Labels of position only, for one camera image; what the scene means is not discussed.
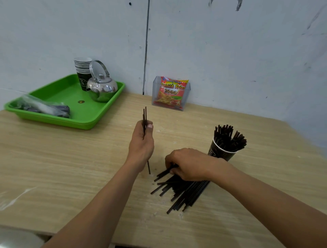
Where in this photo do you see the bunch of black straws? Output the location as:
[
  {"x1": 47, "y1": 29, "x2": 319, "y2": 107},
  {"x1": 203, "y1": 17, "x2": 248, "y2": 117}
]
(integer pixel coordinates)
[{"x1": 213, "y1": 124, "x2": 247, "y2": 153}]

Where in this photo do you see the person's left forearm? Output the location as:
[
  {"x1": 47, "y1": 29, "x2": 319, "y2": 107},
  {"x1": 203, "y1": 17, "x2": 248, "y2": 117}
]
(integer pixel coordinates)
[{"x1": 42, "y1": 160, "x2": 144, "y2": 248}]

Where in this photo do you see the clear acrylic holder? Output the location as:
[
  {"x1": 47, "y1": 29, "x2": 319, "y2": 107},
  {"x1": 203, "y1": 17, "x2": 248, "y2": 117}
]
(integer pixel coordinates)
[{"x1": 152, "y1": 76, "x2": 191, "y2": 111}]

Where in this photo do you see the stack of paper cups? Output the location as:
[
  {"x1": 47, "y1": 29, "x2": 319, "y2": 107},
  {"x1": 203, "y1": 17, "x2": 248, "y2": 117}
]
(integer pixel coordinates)
[{"x1": 74, "y1": 57, "x2": 92, "y2": 91}]

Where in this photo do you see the person's right hand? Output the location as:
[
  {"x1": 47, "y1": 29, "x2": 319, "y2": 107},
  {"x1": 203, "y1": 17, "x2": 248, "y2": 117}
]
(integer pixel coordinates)
[{"x1": 165, "y1": 148, "x2": 226, "y2": 182}]

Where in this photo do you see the person's right forearm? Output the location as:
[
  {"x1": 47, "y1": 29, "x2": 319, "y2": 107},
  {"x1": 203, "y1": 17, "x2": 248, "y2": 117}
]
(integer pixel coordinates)
[{"x1": 208, "y1": 157, "x2": 327, "y2": 248}]

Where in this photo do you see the person's left hand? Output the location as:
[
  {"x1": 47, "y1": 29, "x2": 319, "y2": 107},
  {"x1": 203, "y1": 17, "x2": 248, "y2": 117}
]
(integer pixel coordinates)
[{"x1": 125, "y1": 120, "x2": 155, "y2": 172}]

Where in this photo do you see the steel kettle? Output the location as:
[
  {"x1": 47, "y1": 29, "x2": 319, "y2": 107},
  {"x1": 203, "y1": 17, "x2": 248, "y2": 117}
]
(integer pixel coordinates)
[{"x1": 86, "y1": 60, "x2": 118, "y2": 103}]

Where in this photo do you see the green plastic tray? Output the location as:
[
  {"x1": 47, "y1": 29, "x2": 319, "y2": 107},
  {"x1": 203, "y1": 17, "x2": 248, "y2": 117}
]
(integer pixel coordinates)
[{"x1": 4, "y1": 74, "x2": 126, "y2": 130}]

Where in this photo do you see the clear plastic bag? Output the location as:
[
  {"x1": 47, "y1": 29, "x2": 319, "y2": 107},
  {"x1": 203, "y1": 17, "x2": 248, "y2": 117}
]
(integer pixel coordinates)
[{"x1": 15, "y1": 94, "x2": 71, "y2": 118}]

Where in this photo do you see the pile of black straws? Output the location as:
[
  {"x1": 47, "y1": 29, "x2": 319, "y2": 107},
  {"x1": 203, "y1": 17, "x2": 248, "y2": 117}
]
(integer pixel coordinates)
[{"x1": 150, "y1": 169, "x2": 211, "y2": 214}]

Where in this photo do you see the red yellow snack packet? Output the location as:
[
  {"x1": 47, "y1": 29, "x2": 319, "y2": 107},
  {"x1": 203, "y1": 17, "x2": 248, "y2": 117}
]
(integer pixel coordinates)
[{"x1": 154, "y1": 76, "x2": 189, "y2": 110}]

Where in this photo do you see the black paper cup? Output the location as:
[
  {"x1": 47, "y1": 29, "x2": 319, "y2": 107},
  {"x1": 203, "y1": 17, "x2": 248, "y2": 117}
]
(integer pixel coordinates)
[{"x1": 207, "y1": 137, "x2": 238, "y2": 162}]

